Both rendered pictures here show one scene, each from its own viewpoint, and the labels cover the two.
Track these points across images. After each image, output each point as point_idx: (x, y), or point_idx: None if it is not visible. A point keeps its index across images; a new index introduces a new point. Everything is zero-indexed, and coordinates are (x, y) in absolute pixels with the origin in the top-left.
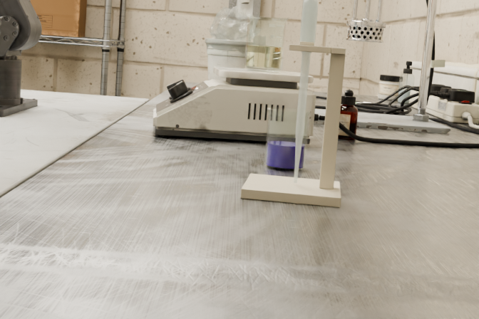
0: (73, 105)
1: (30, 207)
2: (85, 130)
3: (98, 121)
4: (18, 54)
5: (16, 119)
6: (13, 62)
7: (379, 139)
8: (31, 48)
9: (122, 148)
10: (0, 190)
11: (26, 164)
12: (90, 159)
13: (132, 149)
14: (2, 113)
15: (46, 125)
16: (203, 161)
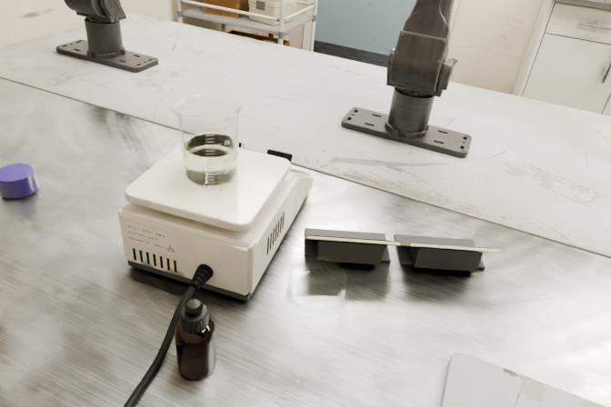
0: (501, 183)
1: (0, 87)
2: (260, 146)
3: (335, 167)
4: (431, 94)
5: (324, 129)
6: (398, 94)
7: (133, 392)
8: None
9: (155, 141)
10: (42, 87)
11: (105, 102)
12: (114, 121)
13: (146, 143)
14: (343, 124)
15: (289, 135)
16: (75, 159)
